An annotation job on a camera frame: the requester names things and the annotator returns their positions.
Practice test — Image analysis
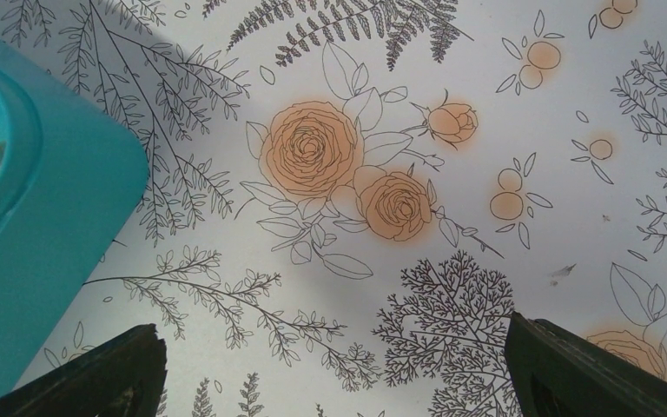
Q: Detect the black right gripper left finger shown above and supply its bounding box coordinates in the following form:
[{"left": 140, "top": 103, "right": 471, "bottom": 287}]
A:
[{"left": 0, "top": 324, "right": 167, "bottom": 416}]

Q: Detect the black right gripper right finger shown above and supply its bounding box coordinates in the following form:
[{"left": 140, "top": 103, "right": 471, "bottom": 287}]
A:
[{"left": 505, "top": 313, "right": 667, "bottom": 416}]

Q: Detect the teal square tray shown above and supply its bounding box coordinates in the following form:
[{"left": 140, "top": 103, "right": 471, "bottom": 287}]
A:
[{"left": 0, "top": 40, "right": 148, "bottom": 396}]

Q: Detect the floral patterned table mat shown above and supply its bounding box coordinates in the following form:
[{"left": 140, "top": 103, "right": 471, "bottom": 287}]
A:
[{"left": 0, "top": 1, "right": 667, "bottom": 416}]

